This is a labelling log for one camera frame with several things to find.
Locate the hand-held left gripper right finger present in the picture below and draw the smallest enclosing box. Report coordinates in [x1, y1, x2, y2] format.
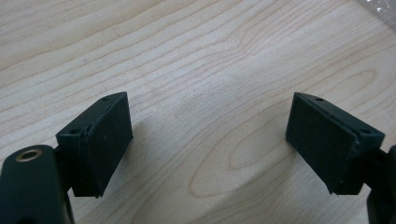
[285, 91, 386, 196]

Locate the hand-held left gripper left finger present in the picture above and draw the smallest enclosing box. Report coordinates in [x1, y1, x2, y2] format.
[55, 91, 134, 199]

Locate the clear plastic bag white trim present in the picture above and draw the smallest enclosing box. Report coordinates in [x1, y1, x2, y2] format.
[354, 0, 396, 32]

